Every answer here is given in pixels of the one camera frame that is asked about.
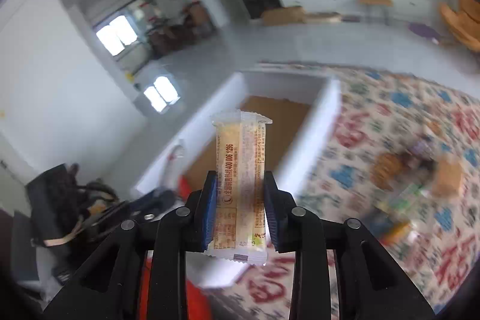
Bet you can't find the white cardboard box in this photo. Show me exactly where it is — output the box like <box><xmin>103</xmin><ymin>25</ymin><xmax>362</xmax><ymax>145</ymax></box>
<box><xmin>139</xmin><ymin>71</ymin><xmax>340</xmax><ymax>288</ymax></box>

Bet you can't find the yellow wafer biscuit packet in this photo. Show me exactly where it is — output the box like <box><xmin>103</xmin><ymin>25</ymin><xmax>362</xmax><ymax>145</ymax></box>
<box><xmin>207</xmin><ymin>110</ymin><xmax>272</xmax><ymax>265</ymax></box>

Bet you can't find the cardboard box on floor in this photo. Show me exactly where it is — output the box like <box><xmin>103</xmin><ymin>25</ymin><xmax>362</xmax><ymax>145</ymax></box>
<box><xmin>261</xmin><ymin>6</ymin><xmax>306</xmax><ymax>26</ymax></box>

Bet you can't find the patterned woven tablecloth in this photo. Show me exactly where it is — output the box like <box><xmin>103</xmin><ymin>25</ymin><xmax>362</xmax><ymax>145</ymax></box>
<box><xmin>297</xmin><ymin>65</ymin><xmax>479</xmax><ymax>313</ymax></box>

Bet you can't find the white tv cabinet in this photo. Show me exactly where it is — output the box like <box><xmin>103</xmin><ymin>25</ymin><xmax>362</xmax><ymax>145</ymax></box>
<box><xmin>281</xmin><ymin>0</ymin><xmax>439</xmax><ymax>23</ymax></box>

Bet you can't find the purple floor mat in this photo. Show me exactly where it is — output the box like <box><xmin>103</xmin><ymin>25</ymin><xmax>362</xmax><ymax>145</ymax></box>
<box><xmin>408</xmin><ymin>23</ymin><xmax>442</xmax><ymax>42</ymax></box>

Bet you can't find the black bag on floor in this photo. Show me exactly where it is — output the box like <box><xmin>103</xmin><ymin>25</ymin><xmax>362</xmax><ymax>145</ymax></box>
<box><xmin>26</xmin><ymin>163</ymin><xmax>120</xmax><ymax>285</ymax></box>

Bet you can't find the small wooden stool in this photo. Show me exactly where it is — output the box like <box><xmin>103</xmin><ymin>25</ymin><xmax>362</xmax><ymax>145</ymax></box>
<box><xmin>356</xmin><ymin>0</ymin><xmax>394</xmax><ymax>25</ymax></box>

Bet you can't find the packaged bread loaf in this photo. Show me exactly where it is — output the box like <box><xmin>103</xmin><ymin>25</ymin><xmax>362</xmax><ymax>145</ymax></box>
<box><xmin>430</xmin><ymin>156</ymin><xmax>464</xmax><ymax>199</ymax></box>

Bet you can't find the green sausage snack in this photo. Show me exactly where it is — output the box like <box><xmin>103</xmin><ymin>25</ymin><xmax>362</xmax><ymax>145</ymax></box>
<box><xmin>377</xmin><ymin>183</ymin><xmax>430</xmax><ymax>214</ymax></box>

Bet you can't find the orange lounge chair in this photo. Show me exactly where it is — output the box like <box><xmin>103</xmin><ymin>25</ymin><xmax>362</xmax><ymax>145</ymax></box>
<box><xmin>439</xmin><ymin>0</ymin><xmax>480</xmax><ymax>54</ymax></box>

